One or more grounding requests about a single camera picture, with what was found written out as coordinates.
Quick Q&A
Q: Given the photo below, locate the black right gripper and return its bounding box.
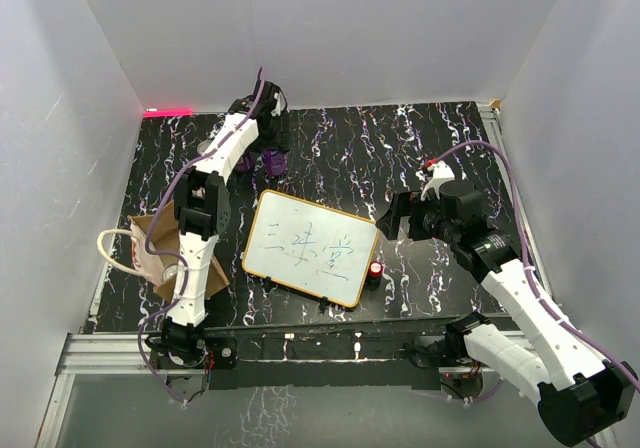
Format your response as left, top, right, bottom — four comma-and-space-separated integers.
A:
376, 191, 459, 245

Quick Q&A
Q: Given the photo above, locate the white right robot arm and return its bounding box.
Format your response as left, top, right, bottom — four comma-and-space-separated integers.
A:
376, 180, 634, 447

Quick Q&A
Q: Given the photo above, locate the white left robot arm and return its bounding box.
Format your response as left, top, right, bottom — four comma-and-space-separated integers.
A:
145, 78, 290, 367

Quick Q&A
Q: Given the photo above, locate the brown canvas bag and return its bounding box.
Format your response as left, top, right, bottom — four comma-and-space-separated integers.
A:
95, 200, 231, 303

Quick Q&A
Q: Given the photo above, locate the yellow framed whiteboard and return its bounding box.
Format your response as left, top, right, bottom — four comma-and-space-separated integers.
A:
242, 190, 378, 308

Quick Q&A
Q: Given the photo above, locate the red light strip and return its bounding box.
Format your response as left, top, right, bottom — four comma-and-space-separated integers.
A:
144, 109, 193, 118

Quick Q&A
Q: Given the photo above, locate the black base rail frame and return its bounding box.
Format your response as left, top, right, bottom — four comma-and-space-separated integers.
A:
144, 317, 494, 397

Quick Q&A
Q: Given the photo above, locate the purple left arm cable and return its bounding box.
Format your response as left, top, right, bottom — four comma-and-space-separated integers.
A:
135, 66, 266, 403

